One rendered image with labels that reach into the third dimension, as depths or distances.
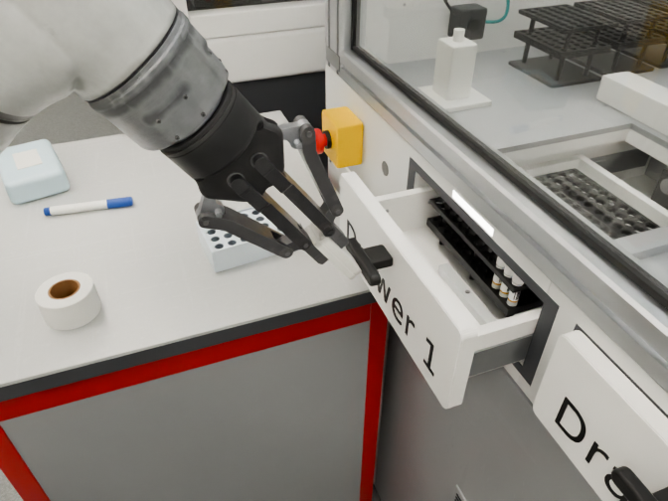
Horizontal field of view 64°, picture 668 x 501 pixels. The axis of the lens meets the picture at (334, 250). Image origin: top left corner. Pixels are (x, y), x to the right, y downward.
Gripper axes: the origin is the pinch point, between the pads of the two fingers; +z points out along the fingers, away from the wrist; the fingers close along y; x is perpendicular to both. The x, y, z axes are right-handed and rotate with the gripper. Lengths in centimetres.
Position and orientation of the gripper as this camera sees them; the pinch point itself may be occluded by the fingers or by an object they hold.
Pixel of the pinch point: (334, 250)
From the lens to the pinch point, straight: 54.1
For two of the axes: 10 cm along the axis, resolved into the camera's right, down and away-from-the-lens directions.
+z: 5.4, 5.2, 6.7
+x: -3.5, -5.8, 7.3
